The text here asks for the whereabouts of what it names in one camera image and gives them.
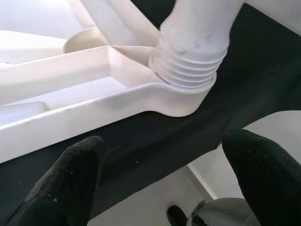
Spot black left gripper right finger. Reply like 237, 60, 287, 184
222, 129, 301, 226

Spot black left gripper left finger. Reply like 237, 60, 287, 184
7, 136, 107, 226

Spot white plastic table leg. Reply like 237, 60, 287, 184
148, 0, 245, 91
0, 27, 105, 69

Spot white plastic children table top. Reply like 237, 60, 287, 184
0, 0, 218, 164

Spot grey robot leg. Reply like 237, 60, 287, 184
188, 197, 261, 226

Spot black robot foot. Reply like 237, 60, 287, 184
167, 205, 189, 226

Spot black tablecloth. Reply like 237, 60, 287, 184
0, 0, 301, 226

